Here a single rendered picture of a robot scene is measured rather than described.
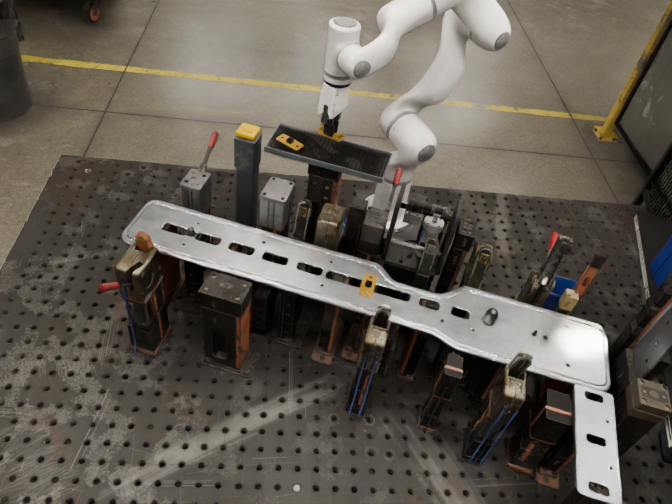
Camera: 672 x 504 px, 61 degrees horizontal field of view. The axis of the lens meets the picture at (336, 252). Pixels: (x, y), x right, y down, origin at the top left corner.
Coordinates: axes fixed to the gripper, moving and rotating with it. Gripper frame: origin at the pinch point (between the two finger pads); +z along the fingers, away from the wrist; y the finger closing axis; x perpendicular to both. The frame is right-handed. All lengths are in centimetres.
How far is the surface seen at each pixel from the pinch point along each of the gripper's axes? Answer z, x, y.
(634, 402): 20, 103, 25
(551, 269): 13, 73, 1
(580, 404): 24, 93, 30
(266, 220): 21.7, -4.5, 25.2
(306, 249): 23.7, 10.5, 26.4
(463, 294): 24, 55, 14
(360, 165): 7.8, 11.9, 1.0
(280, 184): 12.7, -4.8, 18.2
